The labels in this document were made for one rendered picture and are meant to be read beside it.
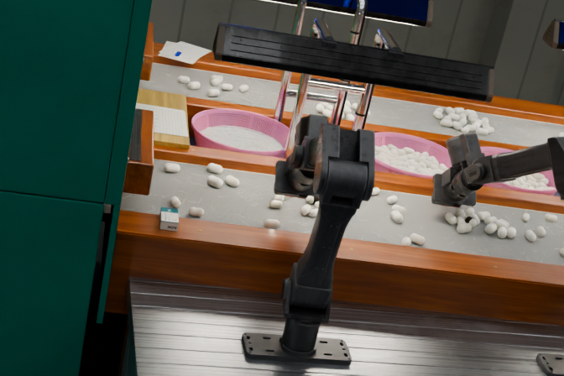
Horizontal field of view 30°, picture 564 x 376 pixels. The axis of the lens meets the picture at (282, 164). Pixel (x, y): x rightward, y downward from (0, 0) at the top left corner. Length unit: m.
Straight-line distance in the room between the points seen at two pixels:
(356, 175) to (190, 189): 0.67
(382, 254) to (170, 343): 0.51
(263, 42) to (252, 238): 0.42
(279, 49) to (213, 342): 0.66
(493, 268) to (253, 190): 0.56
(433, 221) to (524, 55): 2.36
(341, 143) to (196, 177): 0.66
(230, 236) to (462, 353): 0.51
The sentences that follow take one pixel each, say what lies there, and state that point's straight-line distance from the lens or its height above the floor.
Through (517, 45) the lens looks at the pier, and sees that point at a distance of 4.70.
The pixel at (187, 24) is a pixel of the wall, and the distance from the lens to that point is 4.49.
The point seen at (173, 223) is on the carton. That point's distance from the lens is 2.08.
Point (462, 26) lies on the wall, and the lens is 4.77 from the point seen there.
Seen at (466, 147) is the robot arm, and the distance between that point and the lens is 2.35.
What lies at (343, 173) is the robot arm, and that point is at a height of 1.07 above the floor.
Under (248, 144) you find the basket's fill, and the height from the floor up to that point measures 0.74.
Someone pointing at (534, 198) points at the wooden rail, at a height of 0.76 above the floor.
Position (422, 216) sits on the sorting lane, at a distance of 2.46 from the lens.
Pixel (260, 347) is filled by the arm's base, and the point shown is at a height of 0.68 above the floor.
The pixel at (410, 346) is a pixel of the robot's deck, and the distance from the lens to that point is 2.09.
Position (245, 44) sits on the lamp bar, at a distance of 2.23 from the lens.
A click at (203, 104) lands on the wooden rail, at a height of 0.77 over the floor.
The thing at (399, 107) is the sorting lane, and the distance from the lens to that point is 3.14.
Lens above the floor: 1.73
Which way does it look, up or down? 23 degrees down
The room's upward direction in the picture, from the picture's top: 12 degrees clockwise
